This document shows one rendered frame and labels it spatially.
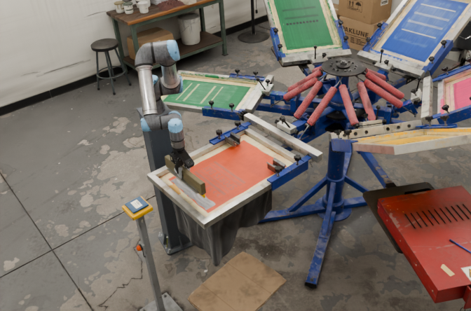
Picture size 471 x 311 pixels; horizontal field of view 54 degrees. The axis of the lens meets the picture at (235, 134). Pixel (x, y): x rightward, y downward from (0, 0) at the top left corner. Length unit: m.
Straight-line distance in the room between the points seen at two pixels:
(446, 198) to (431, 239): 0.32
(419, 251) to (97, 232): 2.66
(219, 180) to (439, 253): 1.26
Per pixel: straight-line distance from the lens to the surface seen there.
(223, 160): 2.94
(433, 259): 2.23
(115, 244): 3.91
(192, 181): 2.53
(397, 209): 2.42
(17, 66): 6.12
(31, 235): 4.26
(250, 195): 2.61
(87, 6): 6.24
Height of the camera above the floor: 2.69
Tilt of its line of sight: 33 degrees down
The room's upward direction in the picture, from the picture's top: 4 degrees counter-clockwise
